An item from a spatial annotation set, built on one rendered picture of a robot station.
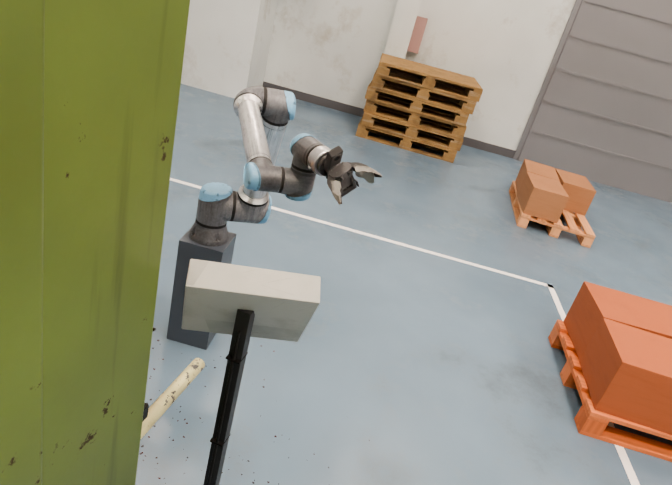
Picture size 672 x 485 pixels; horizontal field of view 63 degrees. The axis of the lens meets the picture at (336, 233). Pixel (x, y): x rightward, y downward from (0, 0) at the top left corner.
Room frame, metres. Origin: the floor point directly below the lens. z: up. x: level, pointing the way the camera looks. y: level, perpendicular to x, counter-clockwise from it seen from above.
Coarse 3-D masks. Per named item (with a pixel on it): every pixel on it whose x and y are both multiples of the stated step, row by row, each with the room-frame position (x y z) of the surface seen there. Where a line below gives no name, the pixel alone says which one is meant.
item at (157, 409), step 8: (200, 360) 1.46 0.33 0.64; (192, 368) 1.41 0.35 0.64; (200, 368) 1.44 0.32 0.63; (184, 376) 1.37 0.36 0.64; (192, 376) 1.39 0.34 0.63; (176, 384) 1.32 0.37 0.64; (184, 384) 1.34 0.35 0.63; (168, 392) 1.28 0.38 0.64; (176, 392) 1.30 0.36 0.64; (160, 400) 1.24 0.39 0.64; (168, 400) 1.26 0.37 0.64; (152, 408) 1.20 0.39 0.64; (160, 408) 1.22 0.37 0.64; (152, 416) 1.18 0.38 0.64; (160, 416) 1.20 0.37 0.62; (144, 424) 1.14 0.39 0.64; (152, 424) 1.16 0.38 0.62; (144, 432) 1.13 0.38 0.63
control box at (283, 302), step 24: (192, 264) 1.17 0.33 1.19; (216, 264) 1.19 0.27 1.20; (192, 288) 1.12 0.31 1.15; (216, 288) 1.14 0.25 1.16; (240, 288) 1.16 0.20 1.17; (264, 288) 1.18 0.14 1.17; (288, 288) 1.20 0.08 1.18; (312, 288) 1.22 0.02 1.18; (192, 312) 1.19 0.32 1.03; (216, 312) 1.20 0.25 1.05; (264, 312) 1.21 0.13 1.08; (288, 312) 1.22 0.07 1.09; (312, 312) 1.22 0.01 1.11; (264, 336) 1.30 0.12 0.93; (288, 336) 1.30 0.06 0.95
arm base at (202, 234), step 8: (200, 224) 2.31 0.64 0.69; (192, 232) 2.33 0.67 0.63; (200, 232) 2.30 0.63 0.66; (208, 232) 2.30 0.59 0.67; (216, 232) 2.32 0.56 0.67; (224, 232) 2.36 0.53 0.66; (200, 240) 2.29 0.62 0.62; (208, 240) 2.29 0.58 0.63; (216, 240) 2.32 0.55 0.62; (224, 240) 2.35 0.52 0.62
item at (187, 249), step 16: (192, 240) 2.30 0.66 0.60; (192, 256) 2.27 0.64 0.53; (208, 256) 2.27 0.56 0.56; (224, 256) 2.31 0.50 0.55; (176, 272) 2.27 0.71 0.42; (176, 288) 2.27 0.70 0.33; (176, 304) 2.27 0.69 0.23; (176, 320) 2.27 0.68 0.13; (176, 336) 2.27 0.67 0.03; (192, 336) 2.27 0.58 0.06; (208, 336) 2.27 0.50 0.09
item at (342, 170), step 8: (320, 160) 1.64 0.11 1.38; (320, 168) 1.63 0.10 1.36; (336, 168) 1.59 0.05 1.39; (344, 168) 1.59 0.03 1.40; (336, 176) 1.56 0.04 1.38; (344, 176) 1.57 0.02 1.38; (352, 176) 1.59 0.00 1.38; (344, 184) 1.58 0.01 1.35; (352, 184) 1.60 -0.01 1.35; (344, 192) 1.58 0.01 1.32
